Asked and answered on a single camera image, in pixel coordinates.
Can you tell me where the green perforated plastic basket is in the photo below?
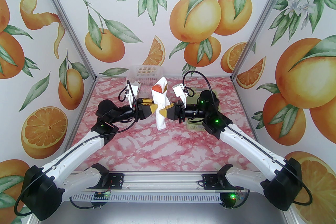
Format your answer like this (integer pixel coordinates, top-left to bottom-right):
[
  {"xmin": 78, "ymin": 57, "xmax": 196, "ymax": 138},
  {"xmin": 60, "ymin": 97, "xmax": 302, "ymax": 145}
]
[{"xmin": 184, "ymin": 88, "xmax": 225, "ymax": 132}]

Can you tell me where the white perforated plastic basket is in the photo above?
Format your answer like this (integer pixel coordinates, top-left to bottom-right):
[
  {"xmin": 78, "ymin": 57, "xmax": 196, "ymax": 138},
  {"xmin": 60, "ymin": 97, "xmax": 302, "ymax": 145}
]
[{"xmin": 125, "ymin": 65, "xmax": 164, "ymax": 96}]

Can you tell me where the small circuit board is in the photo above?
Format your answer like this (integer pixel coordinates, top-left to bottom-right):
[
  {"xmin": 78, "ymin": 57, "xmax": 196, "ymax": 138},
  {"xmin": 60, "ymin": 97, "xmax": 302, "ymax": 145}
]
[{"xmin": 94, "ymin": 191, "xmax": 111, "ymax": 200}]

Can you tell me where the perforated metal strip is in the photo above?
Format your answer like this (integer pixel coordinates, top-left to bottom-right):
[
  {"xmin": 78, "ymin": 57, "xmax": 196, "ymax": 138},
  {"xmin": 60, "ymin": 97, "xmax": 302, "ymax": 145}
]
[{"xmin": 71, "ymin": 193, "xmax": 223, "ymax": 202}]

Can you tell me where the black module with green light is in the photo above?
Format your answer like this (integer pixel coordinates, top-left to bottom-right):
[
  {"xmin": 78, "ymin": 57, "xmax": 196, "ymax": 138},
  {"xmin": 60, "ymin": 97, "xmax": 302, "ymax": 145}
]
[{"xmin": 220, "ymin": 191, "xmax": 244, "ymax": 210}]

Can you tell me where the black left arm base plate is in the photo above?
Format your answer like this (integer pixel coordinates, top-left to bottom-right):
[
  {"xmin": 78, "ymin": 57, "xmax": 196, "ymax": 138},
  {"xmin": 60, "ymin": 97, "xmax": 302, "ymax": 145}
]
[{"xmin": 108, "ymin": 173, "xmax": 125, "ymax": 189}]

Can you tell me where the aluminium mounting rail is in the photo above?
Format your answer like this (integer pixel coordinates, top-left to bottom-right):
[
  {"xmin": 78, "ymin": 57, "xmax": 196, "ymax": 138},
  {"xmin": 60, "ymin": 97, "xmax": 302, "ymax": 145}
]
[{"xmin": 71, "ymin": 171, "xmax": 263, "ymax": 190}]

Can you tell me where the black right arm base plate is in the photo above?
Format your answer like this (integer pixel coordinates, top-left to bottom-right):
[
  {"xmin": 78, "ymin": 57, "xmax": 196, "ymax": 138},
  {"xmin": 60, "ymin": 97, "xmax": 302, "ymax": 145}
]
[{"xmin": 202, "ymin": 174, "xmax": 226, "ymax": 190}]

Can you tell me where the black left base cable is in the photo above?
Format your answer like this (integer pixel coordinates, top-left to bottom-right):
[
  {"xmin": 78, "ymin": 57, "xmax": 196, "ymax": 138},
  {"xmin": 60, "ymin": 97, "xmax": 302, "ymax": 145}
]
[{"xmin": 69, "ymin": 198, "xmax": 105, "ymax": 210}]

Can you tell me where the black base cable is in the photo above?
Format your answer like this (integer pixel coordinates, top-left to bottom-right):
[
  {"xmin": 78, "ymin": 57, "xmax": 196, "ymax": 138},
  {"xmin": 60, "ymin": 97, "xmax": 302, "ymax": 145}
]
[
  {"xmin": 69, "ymin": 198, "xmax": 105, "ymax": 210},
  {"xmin": 223, "ymin": 189, "xmax": 250, "ymax": 210}
]

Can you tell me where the black right base cable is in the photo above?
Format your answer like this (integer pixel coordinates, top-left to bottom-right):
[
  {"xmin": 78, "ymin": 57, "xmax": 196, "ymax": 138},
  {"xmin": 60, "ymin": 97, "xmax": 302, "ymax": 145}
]
[{"xmin": 223, "ymin": 189, "xmax": 250, "ymax": 210}]

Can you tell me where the aluminium frame post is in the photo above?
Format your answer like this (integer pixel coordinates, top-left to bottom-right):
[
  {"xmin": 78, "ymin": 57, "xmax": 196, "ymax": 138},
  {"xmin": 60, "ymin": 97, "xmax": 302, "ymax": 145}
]
[
  {"xmin": 28, "ymin": 0, "xmax": 97, "ymax": 81},
  {"xmin": 230, "ymin": 0, "xmax": 301, "ymax": 81}
]

